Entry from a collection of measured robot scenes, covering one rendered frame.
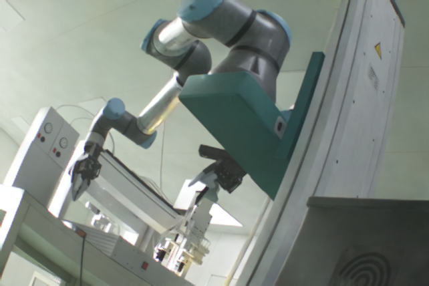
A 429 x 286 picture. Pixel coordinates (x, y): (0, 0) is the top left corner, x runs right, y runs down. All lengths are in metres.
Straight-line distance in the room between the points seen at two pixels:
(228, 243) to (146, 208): 5.39
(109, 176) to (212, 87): 1.26
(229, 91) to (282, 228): 0.27
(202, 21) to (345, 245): 0.61
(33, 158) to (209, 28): 1.16
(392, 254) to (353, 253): 0.08
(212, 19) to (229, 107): 0.21
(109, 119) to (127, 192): 0.58
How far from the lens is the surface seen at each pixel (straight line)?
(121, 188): 2.36
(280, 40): 1.24
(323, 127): 1.14
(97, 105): 6.07
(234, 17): 1.20
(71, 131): 2.26
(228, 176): 1.75
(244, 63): 1.16
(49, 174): 2.20
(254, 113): 1.10
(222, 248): 7.81
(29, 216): 1.58
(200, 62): 1.62
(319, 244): 0.85
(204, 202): 2.55
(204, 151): 1.79
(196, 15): 1.20
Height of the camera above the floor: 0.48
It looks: 24 degrees up
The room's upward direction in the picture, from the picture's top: 25 degrees clockwise
